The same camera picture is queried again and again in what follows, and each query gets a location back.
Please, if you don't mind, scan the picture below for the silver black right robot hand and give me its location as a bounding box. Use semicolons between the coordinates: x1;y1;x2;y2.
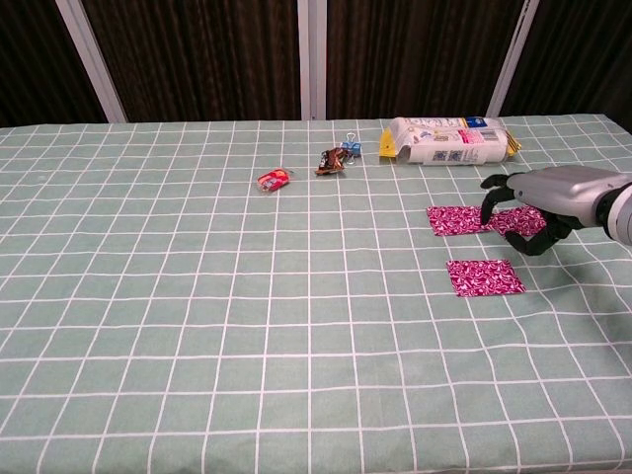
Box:
479;166;632;258

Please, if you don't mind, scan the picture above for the pink patterned packet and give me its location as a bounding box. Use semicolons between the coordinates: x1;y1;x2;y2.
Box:
492;206;548;238
446;258;525;299
426;205;496;239

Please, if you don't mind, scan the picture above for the white yellow snack bag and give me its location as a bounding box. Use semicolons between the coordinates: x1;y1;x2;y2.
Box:
378;116;522;167

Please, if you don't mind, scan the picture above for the dark ribbed partition panel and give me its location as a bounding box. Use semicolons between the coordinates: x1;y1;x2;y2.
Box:
325;0;525;120
81;0;302;123
0;0;109;128
502;0;632;118

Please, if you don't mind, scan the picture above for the blue binder clip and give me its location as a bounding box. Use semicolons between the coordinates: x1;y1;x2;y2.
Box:
339;131;363;166

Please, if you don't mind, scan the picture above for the brown crumpled candy wrapper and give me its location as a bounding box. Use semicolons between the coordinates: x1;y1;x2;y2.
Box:
314;146;347;177

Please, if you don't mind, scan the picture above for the red candy packet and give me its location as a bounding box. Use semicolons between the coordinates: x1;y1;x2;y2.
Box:
256;167;296;194

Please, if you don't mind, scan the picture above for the green white grid tablecloth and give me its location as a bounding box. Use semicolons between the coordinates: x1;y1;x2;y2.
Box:
0;114;632;474

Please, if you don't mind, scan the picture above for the white partition frame post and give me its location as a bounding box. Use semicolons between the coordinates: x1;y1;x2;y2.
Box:
295;0;329;121
54;0;129;124
486;0;542;118

